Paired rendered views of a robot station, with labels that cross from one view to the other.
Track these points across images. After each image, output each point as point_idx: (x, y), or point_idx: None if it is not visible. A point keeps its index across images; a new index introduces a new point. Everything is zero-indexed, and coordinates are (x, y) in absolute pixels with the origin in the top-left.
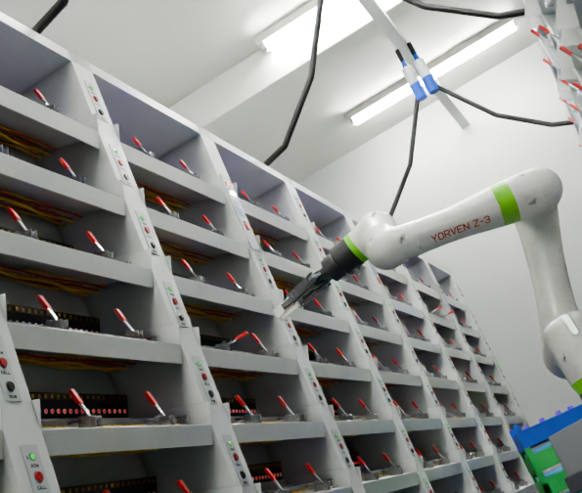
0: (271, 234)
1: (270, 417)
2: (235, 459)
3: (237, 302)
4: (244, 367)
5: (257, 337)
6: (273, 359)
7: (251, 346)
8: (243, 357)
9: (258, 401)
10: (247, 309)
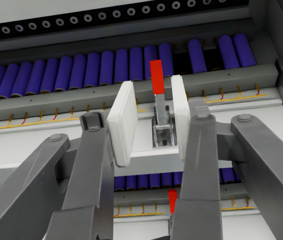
0: None
1: (144, 200)
2: None
3: (35, 3)
4: (1, 183)
5: (161, 79)
6: (149, 158)
7: None
8: None
9: None
10: (120, 5)
